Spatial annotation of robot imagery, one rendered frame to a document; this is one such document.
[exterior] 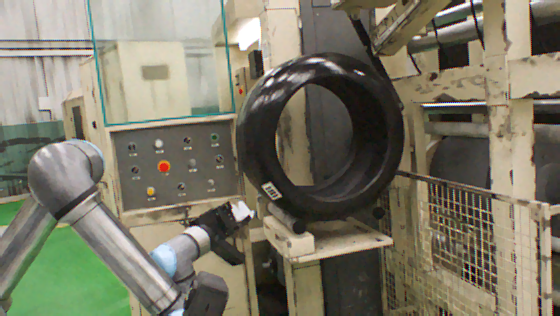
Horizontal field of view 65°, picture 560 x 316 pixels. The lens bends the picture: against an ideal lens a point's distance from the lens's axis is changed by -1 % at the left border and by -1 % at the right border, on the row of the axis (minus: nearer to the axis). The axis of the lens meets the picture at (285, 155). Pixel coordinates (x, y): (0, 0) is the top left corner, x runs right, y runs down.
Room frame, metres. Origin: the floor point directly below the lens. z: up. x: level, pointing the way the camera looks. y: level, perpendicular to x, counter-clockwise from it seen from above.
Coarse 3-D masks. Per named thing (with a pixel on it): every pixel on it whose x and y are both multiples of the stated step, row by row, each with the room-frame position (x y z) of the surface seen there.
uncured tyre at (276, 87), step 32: (288, 64) 1.41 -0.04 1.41; (320, 64) 1.40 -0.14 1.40; (352, 64) 1.43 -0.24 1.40; (256, 96) 1.39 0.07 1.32; (288, 96) 1.36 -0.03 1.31; (352, 96) 1.70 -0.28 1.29; (384, 96) 1.45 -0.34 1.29; (256, 128) 1.35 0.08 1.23; (352, 128) 1.73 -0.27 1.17; (384, 128) 1.62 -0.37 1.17; (256, 160) 1.35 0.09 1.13; (352, 160) 1.70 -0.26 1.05; (384, 160) 1.45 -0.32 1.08; (288, 192) 1.36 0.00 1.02; (320, 192) 1.66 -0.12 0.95; (352, 192) 1.62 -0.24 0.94
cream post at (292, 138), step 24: (264, 0) 1.75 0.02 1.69; (288, 0) 1.77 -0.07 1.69; (264, 24) 1.78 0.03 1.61; (288, 24) 1.77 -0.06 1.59; (288, 48) 1.77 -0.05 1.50; (264, 72) 1.85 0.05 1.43; (288, 120) 1.76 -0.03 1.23; (288, 144) 1.76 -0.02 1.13; (288, 168) 1.75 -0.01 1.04; (288, 264) 1.78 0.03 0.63; (312, 264) 1.77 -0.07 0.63; (288, 288) 1.83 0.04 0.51; (312, 288) 1.77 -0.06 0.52; (312, 312) 1.77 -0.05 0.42
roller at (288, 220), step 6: (270, 204) 1.68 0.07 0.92; (270, 210) 1.66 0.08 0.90; (276, 210) 1.58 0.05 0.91; (276, 216) 1.57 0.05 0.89; (282, 216) 1.50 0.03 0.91; (288, 216) 1.45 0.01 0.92; (282, 222) 1.50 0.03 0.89; (288, 222) 1.42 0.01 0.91; (294, 222) 1.38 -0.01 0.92; (300, 222) 1.38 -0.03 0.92; (294, 228) 1.37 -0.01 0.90; (300, 228) 1.37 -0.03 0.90; (300, 234) 1.38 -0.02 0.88
